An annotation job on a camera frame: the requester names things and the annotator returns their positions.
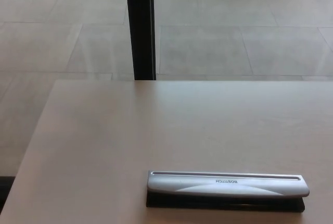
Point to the black vertical window post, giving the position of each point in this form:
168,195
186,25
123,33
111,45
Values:
140,26

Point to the silver Bostitch hole punch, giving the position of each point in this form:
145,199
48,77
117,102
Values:
223,186

